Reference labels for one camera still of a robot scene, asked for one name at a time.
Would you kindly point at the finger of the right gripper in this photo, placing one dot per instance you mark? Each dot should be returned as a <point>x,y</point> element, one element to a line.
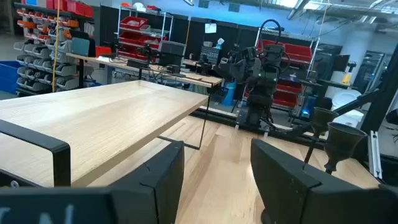
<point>225,70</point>

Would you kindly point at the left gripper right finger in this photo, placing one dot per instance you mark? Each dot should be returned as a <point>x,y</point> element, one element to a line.
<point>280,186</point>

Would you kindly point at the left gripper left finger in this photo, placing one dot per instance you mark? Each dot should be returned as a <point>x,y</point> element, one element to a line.
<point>149,186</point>

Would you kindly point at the black candlestick holder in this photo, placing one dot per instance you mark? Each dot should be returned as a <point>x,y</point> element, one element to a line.
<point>342,140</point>
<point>323,119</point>

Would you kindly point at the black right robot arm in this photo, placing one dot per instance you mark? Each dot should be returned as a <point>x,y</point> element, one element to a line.
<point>264,93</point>

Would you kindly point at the small parts drawer cabinet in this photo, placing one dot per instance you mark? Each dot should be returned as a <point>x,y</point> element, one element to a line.
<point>211,55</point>

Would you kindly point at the blue barrel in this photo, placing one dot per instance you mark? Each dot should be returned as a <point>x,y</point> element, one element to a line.
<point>229,93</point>

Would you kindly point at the wooden workbench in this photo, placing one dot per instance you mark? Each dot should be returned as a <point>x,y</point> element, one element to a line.
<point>192,77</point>

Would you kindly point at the white paper sheet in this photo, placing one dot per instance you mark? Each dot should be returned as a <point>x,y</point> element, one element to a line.
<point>210,28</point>

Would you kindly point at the grey equipment box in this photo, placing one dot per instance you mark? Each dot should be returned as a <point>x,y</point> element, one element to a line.
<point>171,51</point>

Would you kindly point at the yellow spray bottle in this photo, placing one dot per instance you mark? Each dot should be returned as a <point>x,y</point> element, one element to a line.
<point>346,77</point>

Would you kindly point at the white plastic seat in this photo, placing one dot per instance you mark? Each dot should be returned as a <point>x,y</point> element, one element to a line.
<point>345,99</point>

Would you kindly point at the parts bin rack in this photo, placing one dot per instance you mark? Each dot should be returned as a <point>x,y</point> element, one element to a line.
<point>40,53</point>

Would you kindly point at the blue storage bin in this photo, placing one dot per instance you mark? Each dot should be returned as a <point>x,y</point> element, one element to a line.
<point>9,76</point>

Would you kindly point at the wooden shelf black metal frame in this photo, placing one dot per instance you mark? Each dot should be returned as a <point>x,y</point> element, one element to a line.
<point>93,118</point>

